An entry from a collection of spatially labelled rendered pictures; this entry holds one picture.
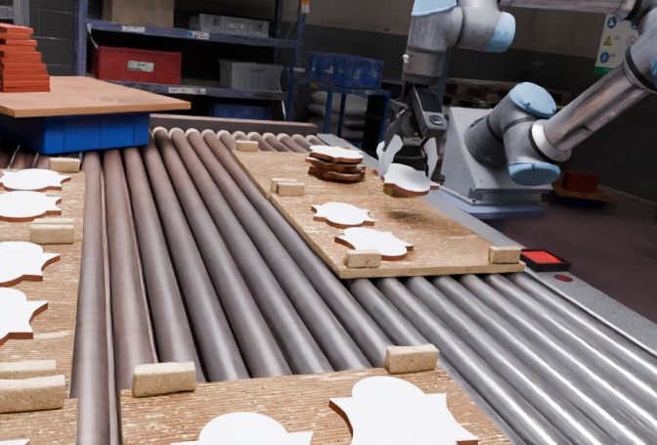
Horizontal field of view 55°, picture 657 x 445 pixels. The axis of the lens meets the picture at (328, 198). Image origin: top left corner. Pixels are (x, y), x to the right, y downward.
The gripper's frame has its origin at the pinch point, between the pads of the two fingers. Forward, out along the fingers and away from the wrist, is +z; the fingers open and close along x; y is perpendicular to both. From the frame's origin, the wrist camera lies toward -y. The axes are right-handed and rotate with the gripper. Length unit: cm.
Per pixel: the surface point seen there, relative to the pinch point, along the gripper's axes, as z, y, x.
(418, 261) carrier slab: 6.7, -24.8, 6.3
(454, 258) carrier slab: 6.8, -23.4, -0.9
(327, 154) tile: 3.4, 24.2, 9.6
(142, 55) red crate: 46, 424, 51
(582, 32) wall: -16, 489, -396
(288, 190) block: 8.0, 11.0, 20.8
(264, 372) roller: 7, -53, 37
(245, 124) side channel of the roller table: 15, 92, 18
